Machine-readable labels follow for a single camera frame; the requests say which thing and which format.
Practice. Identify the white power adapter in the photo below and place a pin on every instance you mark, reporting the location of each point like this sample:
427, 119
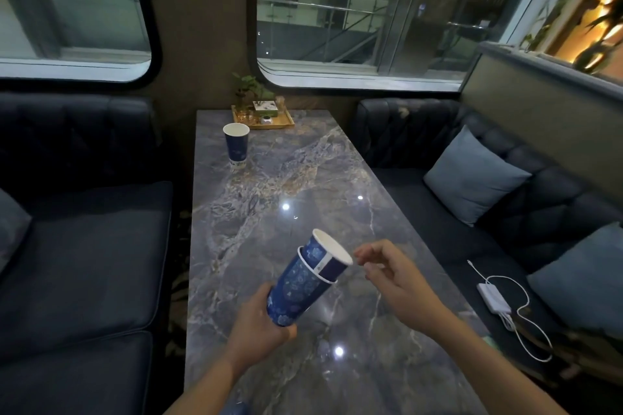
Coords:
494, 298

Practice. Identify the person's left thumb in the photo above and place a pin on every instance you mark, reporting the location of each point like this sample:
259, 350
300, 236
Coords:
287, 333

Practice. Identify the rounded black-framed window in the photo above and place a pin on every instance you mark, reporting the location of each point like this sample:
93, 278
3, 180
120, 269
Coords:
73, 6
370, 11

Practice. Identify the light blue cushion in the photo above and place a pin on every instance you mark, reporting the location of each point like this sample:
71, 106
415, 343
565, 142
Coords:
474, 176
584, 278

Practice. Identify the leafy indoor plants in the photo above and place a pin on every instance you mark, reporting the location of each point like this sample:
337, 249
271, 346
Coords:
596, 25

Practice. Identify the blue patterned paper cup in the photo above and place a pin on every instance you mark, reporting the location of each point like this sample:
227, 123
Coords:
327, 254
297, 288

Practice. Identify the dark tufted sofa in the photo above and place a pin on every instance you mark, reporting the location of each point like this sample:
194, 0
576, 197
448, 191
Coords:
82, 254
535, 215

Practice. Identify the person's left forearm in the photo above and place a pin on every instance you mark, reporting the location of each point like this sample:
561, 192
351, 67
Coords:
207, 388

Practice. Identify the wooden tray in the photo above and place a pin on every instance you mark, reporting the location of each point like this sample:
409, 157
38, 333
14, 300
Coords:
287, 124

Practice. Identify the green and white small box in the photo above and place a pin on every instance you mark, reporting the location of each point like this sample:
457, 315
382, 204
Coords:
266, 109

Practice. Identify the grey blue cushion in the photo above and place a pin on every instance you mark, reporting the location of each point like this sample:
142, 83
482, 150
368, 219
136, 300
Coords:
10, 227

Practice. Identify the person's right forearm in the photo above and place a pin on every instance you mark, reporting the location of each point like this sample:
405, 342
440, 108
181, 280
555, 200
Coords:
491, 371

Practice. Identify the small green potted plant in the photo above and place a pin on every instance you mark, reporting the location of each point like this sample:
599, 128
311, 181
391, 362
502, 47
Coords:
248, 86

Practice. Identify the grey partition ledge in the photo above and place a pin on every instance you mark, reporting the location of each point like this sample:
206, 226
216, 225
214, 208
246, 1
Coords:
550, 113

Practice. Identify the person's right hand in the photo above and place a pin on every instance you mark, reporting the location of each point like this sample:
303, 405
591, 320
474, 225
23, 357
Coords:
406, 290

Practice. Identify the person's right thumb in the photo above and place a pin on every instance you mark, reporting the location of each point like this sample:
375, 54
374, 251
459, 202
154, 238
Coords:
377, 273

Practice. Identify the person's left hand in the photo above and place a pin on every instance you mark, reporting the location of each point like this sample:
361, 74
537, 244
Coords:
253, 329

